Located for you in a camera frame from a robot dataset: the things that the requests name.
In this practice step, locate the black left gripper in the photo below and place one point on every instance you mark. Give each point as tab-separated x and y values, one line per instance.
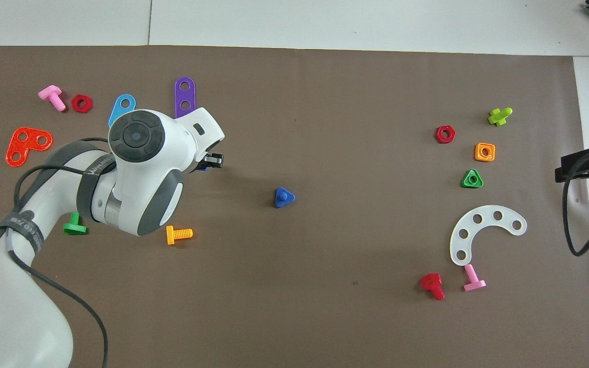
201	159

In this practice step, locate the blue triangle-head screw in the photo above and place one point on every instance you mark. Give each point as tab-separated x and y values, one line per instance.
283	198

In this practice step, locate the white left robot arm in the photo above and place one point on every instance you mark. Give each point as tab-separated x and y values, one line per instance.
141	168

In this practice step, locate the orange plastic screw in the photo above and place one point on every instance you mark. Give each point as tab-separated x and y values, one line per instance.
179	234

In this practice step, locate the lime cross-head screw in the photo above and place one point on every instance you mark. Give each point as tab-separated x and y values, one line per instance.
499	117

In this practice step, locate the orange square nut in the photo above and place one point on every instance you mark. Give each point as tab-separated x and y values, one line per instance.
478	157

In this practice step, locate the green triangle nut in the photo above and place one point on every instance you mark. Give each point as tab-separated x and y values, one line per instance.
466	184

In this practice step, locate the red hexagon nut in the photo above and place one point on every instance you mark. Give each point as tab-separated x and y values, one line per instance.
88	107
451	138

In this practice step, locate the pink plastic screw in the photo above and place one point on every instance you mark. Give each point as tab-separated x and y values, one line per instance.
473	281
51	94

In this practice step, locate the green plastic screw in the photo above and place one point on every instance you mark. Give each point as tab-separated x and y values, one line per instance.
74	229

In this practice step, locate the red plastic screw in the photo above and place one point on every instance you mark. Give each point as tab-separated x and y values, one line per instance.
431	282

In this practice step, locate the purple four-hole plate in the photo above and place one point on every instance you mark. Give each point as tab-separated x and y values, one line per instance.
185	95

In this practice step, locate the white curved perforated plate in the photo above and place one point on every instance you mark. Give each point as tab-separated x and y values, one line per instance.
488	217

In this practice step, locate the blue two-hole plate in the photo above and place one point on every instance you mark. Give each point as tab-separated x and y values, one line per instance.
119	115

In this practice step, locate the brown table mat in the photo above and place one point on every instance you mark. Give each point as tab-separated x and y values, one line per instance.
325	128

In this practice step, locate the orange heart plate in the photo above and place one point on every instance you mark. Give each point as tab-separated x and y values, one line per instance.
24	145

